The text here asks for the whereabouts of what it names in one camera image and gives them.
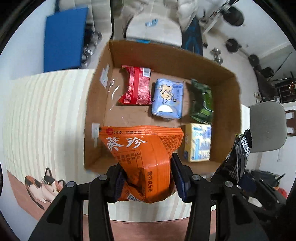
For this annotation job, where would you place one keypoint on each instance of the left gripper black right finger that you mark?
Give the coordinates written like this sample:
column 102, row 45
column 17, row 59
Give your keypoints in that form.
column 235, row 220

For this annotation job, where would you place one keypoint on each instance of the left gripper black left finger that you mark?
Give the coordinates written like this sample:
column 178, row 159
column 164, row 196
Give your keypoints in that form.
column 63, row 219

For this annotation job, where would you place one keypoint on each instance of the black wipes packet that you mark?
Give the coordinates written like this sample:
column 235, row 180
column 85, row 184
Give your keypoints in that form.
column 234, row 165

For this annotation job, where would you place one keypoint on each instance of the yellow blue tissue pack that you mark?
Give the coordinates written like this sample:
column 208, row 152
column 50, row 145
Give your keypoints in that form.
column 197, row 142

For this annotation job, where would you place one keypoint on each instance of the orange snack packet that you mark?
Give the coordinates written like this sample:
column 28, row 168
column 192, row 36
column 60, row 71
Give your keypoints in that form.
column 144, row 152

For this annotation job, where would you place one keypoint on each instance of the red snack packet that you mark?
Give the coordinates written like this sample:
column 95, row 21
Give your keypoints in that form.
column 138, row 92

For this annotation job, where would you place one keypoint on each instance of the grey chair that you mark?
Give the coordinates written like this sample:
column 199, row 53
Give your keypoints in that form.
column 268, row 126

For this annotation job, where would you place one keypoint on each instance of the green wipes packet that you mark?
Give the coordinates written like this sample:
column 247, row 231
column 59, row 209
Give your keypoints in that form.
column 201, row 107

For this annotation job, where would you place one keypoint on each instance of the light blue tissue pack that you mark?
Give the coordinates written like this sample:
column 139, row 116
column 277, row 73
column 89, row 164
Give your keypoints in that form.
column 168, row 99

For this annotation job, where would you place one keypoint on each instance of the cardboard box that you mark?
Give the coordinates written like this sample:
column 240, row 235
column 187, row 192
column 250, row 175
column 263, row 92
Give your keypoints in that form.
column 108, row 85

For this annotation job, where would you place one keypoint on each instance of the chrome dumbbell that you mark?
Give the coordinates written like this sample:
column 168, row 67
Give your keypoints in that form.
column 216, row 53

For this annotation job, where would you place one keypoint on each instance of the barbell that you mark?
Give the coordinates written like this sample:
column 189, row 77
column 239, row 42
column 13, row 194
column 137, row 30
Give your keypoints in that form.
column 233, row 46

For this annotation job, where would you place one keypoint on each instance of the blue mat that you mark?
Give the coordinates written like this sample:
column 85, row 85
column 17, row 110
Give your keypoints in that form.
column 64, row 39

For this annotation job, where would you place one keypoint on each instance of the white padded bench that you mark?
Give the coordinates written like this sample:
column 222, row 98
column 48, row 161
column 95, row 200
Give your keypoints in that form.
column 148, row 28

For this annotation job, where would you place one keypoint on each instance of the white puffer jacket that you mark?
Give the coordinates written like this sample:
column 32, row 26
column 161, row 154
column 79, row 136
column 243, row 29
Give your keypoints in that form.
column 187, row 10

